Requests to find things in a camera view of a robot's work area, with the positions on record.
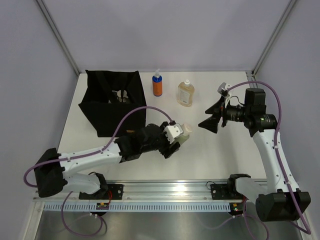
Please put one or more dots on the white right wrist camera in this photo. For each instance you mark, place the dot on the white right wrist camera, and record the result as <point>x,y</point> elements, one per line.
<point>223,90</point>

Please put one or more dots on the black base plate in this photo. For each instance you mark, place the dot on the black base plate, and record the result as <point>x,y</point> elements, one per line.
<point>221,191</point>
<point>115,191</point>

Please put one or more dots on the right aluminium corner post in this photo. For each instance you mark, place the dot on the right aluminium corner post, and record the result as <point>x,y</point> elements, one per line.
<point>275,34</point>

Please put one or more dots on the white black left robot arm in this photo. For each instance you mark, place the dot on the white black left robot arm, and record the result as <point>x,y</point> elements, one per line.
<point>56,172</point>

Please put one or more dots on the white slotted cable duct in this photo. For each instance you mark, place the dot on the white slotted cable duct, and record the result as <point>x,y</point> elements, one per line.
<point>154,207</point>

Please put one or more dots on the orange blue spray bottle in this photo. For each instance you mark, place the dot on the orange blue spray bottle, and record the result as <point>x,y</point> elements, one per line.
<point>157,83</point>

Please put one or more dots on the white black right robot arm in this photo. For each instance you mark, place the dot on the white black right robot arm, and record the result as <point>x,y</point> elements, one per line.
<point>282,200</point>

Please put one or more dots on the beige pump bottle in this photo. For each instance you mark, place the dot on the beige pump bottle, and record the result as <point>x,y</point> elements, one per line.
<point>122,94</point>

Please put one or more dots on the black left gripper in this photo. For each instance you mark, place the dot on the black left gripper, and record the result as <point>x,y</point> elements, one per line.
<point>167,151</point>

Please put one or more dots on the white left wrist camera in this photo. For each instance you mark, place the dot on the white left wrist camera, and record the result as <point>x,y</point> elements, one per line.
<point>172,132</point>

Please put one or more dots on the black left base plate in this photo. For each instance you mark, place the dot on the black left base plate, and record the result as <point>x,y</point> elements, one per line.
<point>115,191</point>

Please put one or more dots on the aluminium corner post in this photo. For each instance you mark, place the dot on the aluminium corner post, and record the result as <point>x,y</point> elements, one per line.
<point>58,36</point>
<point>275,34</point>

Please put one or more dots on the green bottle beige cap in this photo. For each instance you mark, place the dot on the green bottle beige cap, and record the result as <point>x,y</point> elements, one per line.
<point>187,130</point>

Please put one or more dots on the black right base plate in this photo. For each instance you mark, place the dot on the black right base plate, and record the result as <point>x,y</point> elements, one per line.
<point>221,191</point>

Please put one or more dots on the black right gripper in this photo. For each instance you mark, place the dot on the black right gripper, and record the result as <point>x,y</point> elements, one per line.
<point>211,124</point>

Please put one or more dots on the left aluminium corner post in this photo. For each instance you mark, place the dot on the left aluminium corner post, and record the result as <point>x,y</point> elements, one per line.
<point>58,36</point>

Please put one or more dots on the clear amber soap bottle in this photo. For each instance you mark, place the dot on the clear amber soap bottle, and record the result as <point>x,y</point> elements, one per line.
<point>185,92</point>

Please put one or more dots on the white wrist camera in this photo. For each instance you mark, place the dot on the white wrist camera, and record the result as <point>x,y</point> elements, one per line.
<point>172,132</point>
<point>223,90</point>

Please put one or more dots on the black canvas bag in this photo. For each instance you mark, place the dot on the black canvas bag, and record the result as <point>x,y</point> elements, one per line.
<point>100,106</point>

